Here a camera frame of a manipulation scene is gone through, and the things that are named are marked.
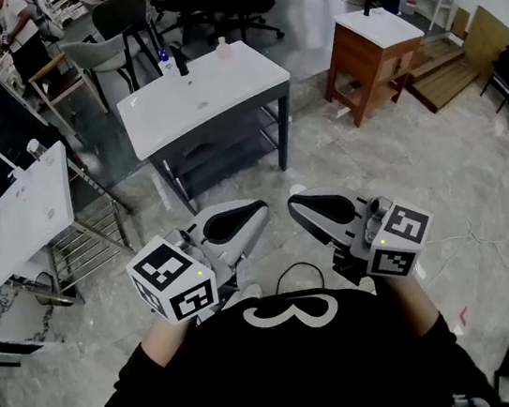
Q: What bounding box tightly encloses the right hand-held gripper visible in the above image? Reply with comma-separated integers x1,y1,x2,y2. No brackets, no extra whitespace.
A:
285,171,442,295

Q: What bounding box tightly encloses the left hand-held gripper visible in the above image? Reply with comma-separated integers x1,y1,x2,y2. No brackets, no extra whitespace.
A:
117,195,284,331

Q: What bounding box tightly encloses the pink soap bottle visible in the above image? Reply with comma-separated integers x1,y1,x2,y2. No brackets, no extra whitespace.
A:
214,35,233,62

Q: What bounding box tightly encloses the person's right forearm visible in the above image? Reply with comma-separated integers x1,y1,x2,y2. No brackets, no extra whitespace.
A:
379,267,445,342

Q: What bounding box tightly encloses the person's left forearm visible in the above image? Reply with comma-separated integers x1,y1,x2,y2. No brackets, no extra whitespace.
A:
136,309,204,371

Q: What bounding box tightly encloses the white sink vanity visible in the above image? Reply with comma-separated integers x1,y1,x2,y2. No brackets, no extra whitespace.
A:
109,34,301,165

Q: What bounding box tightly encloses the white sink top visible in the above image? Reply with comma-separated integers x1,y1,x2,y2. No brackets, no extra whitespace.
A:
333,1,427,56

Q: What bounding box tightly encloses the dark grey vanity cabinet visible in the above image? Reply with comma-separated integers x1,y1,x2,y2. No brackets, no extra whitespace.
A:
139,79,307,221

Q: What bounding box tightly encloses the metal rack stand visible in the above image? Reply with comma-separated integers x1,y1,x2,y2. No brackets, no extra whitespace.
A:
35,150,144,309

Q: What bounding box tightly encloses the brown wooden vanity cabinet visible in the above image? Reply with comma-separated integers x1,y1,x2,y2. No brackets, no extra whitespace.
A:
315,9,437,133

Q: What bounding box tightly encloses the person's black printed shirt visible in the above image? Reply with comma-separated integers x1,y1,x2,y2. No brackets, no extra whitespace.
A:
61,261,503,407

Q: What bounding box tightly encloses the wooden slatted pallet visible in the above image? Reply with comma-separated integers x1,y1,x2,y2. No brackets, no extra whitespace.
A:
400,34,488,117

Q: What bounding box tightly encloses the white wash basin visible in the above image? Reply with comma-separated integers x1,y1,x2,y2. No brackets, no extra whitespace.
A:
0,139,86,288

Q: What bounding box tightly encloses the short black faucet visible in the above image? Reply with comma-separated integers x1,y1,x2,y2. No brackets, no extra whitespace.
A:
361,0,386,18

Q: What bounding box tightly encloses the clear glass jar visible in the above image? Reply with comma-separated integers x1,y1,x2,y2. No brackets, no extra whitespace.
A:
25,136,48,164

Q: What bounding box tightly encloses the light wooden chair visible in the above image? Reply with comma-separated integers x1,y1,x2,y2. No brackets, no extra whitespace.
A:
25,48,111,131

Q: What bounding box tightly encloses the plywood board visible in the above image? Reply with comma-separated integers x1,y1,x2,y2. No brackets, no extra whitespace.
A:
456,1,509,83

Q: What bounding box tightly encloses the dark shell chair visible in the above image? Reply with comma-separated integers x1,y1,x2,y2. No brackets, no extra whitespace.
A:
89,0,171,97

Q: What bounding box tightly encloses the black floor cable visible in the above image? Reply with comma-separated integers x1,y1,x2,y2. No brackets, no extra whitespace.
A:
273,258,328,297

